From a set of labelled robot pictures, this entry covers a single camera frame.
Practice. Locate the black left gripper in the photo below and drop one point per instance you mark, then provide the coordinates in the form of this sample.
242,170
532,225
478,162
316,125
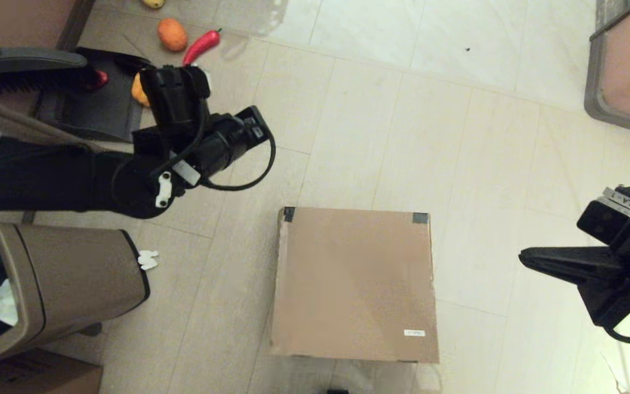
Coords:
173,104

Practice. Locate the brown cardboard shoe box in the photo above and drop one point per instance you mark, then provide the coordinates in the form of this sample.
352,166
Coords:
353,284

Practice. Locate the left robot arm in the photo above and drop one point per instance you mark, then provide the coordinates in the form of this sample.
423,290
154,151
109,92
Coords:
47,180

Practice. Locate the red chili pepper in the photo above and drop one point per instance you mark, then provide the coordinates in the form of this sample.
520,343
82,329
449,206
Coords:
203,45

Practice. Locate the yellow bell pepper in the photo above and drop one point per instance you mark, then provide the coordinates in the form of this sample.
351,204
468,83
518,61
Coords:
139,93

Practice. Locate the orange fruit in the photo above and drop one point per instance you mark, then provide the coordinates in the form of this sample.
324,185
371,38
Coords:
173,35

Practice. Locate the dark eggplant with green stem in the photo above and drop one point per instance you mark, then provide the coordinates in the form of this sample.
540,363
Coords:
129,61

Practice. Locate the yellow fruit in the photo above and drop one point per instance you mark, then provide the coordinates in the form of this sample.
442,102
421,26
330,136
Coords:
153,3

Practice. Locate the black dustpan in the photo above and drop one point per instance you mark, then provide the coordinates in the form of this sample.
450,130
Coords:
96,109

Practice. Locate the small red fruit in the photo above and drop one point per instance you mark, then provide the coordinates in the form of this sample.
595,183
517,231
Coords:
101,79

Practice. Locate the small crumpled white tissue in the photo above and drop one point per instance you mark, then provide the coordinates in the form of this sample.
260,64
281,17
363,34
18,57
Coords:
147,261

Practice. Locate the brown plastic trash bin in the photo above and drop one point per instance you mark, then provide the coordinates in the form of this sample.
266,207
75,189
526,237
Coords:
74,273

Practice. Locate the brown table with metal legs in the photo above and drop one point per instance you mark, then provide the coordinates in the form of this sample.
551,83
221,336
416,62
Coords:
19,117

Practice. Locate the black broom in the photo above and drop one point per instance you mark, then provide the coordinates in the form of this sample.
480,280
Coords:
25,60

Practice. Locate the dark brown cardboard carton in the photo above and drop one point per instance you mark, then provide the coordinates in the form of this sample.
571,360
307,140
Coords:
36,375

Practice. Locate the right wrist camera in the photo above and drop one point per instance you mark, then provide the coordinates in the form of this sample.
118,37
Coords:
605,219

